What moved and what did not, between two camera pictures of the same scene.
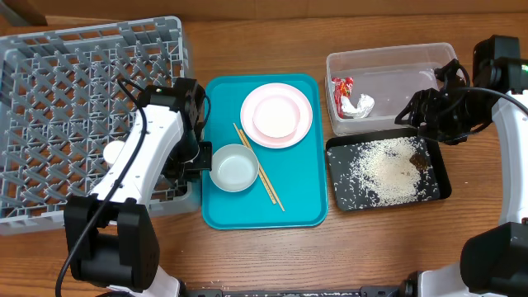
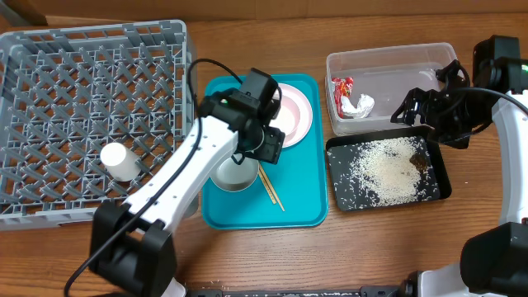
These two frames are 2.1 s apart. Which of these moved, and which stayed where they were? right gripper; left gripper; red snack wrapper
Moved: left gripper
Stayed: right gripper; red snack wrapper
